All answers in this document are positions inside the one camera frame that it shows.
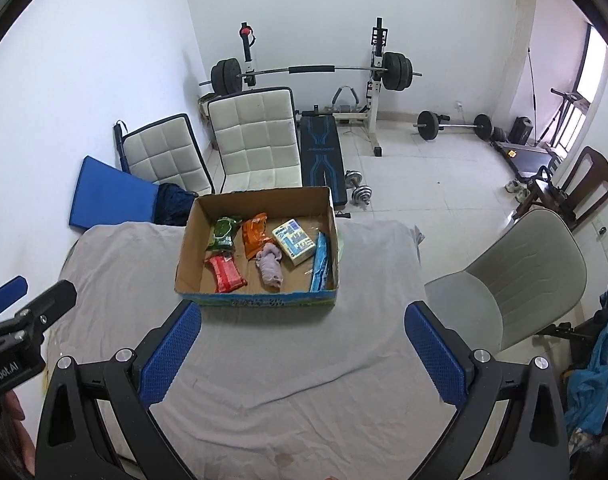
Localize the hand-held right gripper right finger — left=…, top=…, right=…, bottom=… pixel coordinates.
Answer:
left=404, top=301, right=570, bottom=480

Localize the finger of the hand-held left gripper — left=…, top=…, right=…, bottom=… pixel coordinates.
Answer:
left=0, top=275, right=29, bottom=319
left=11, top=280, right=78, bottom=335

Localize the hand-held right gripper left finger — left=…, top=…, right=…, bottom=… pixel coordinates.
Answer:
left=35, top=300, right=203, bottom=480

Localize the red snack packet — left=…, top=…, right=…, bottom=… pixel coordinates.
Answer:
left=204, top=254, right=249, bottom=294

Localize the cardboard box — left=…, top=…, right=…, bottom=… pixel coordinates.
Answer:
left=174, top=186, right=341, bottom=310

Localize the small purple cloth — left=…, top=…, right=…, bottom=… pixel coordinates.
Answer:
left=255, top=242, right=285, bottom=291

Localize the green snack packet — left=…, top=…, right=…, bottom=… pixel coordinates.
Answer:
left=207, top=215, right=243, bottom=251

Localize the orange snack packet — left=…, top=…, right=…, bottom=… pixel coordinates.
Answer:
left=241, top=213, right=269, bottom=260

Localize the long blue snack packet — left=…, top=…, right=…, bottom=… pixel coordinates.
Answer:
left=309, top=231, right=331, bottom=294

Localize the white blue tissue pack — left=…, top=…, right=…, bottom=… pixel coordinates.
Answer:
left=272, top=218, right=317, bottom=265

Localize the person's left forearm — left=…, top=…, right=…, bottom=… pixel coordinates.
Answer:
left=0, top=391, right=37, bottom=477

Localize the grey table blanket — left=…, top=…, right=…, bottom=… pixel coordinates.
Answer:
left=42, top=220, right=427, bottom=480

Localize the blue folded mat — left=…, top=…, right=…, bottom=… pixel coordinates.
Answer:
left=68, top=155, right=161, bottom=234

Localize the grey plastic chair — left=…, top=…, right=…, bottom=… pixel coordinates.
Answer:
left=424, top=208, right=589, bottom=354

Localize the dark blue bag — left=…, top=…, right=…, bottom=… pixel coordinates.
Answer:
left=154, top=183, right=197, bottom=226

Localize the blue clothes pile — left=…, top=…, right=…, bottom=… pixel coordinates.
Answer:
left=565, top=290, right=608, bottom=437

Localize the white padded chair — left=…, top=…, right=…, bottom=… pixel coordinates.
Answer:
left=206, top=86, right=303, bottom=194
left=121, top=113, right=215, bottom=199

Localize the black treadmill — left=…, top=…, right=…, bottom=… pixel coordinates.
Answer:
left=494, top=137, right=563, bottom=182

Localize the black blue bench pad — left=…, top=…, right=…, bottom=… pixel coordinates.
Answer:
left=298, top=114, right=347, bottom=209

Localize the small floor barbell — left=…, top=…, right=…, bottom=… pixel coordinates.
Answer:
left=414, top=110, right=494, bottom=141

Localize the brown wooden chair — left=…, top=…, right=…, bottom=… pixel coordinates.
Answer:
left=514, top=146, right=608, bottom=232

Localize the black speaker box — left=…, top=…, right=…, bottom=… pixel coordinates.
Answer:
left=509, top=116, right=535, bottom=146

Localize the white weight bench rack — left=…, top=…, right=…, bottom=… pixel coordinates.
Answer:
left=239, top=17, right=387, bottom=159

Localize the black folding stand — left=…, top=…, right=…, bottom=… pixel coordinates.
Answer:
left=536, top=88, right=585, bottom=149

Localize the thin upright pole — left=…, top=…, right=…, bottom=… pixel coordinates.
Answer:
left=527, top=47, right=538, bottom=129

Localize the barbell with black plates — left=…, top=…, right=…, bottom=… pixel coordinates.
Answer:
left=199, top=51, right=425, bottom=96

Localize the grey exercise handle frame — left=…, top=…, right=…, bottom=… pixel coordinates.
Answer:
left=332, top=85, right=363, bottom=112

